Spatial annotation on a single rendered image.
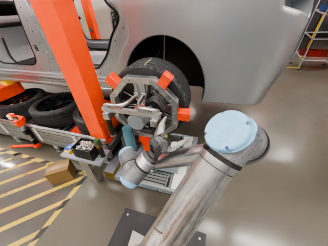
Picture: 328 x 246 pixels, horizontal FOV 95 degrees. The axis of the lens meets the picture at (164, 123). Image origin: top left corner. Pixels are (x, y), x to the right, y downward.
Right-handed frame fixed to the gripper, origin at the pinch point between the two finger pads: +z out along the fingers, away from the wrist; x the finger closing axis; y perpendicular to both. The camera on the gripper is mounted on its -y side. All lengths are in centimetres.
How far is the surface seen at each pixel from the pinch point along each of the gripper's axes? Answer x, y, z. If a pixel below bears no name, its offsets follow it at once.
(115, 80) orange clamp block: -64, 21, -8
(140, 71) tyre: -54, 24, 8
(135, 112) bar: -31.4, 17.6, -13.4
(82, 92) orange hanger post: -78, 18, -33
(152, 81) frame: -40.0, 21.7, 8.3
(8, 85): -246, 57, -131
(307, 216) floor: 109, 112, 13
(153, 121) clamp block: -18.9, 18.8, -9.6
